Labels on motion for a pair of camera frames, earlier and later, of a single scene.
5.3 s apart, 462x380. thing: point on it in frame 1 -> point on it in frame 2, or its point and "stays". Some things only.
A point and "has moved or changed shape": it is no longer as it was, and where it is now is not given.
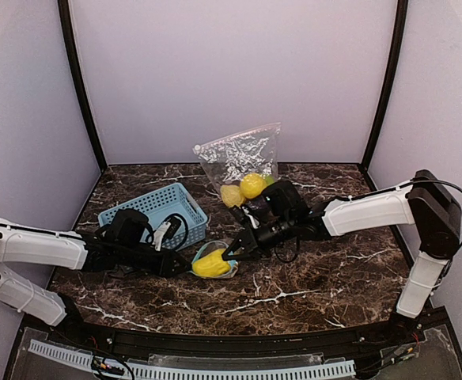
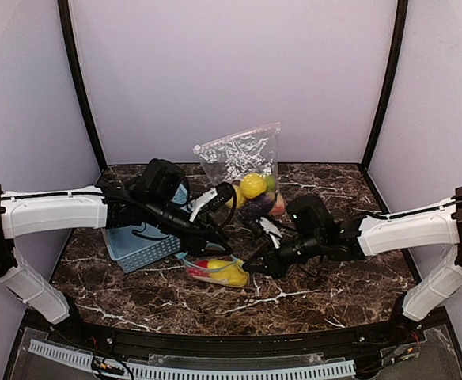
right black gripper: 251,241 -> 272,261
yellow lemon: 252,185 stays
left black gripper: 161,264 -> 198,241
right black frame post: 401,19 stays
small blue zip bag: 209,261 has moved or changed shape
